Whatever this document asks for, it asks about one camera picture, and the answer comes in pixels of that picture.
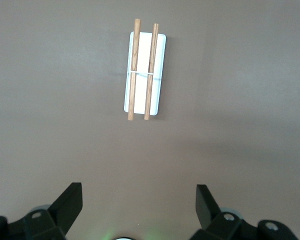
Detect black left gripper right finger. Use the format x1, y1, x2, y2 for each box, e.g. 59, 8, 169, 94
189, 184, 300, 240

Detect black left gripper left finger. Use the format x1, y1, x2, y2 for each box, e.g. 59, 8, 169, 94
0, 182, 84, 240

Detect white towel rack wooden rods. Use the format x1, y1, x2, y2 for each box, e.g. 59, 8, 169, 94
122, 18, 168, 122

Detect brown table cover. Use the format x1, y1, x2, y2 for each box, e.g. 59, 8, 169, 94
0, 0, 300, 240

